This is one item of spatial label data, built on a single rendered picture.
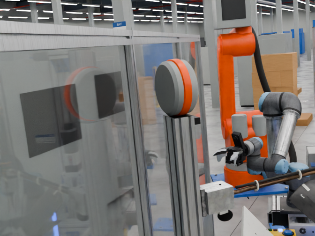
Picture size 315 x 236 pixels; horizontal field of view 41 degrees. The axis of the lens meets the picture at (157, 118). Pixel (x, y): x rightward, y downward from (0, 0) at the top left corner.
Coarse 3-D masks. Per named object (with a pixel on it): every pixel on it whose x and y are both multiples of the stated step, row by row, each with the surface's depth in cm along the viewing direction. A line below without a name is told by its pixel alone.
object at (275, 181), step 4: (304, 172) 139; (308, 172) 139; (312, 172) 139; (292, 176) 137; (296, 176) 137; (304, 176) 138; (272, 180) 134; (276, 180) 134; (280, 180) 134; (284, 180) 135; (288, 180) 136; (260, 184) 132; (264, 184) 132; (268, 184) 133; (272, 184) 134; (240, 188) 130; (244, 188) 130; (248, 188) 130; (252, 188) 130; (256, 188) 131; (236, 192) 128; (240, 192) 129
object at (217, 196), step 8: (208, 184) 127; (216, 184) 127; (224, 184) 126; (200, 192) 122; (208, 192) 121; (216, 192) 122; (224, 192) 123; (232, 192) 124; (208, 200) 121; (216, 200) 122; (224, 200) 123; (232, 200) 125; (208, 208) 122; (216, 208) 123; (224, 208) 124; (232, 208) 125
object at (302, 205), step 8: (312, 184) 160; (296, 192) 155; (304, 192) 156; (312, 192) 157; (296, 200) 153; (304, 200) 154; (312, 200) 155; (304, 208) 152; (312, 208) 152; (312, 216) 151
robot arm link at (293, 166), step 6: (294, 162) 239; (288, 168) 234; (294, 168) 231; (300, 168) 231; (306, 168) 231; (282, 174) 237; (294, 180) 232; (300, 180) 230; (306, 180) 231; (294, 186) 233
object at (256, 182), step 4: (308, 168) 140; (312, 168) 140; (292, 172) 137; (296, 172) 137; (300, 172) 137; (276, 176) 134; (280, 176) 135; (284, 176) 135; (300, 176) 137; (256, 180) 131; (260, 180) 132; (264, 180) 132; (268, 180) 133; (244, 184) 130; (248, 184) 130; (252, 184) 131; (256, 184) 131; (236, 188) 129
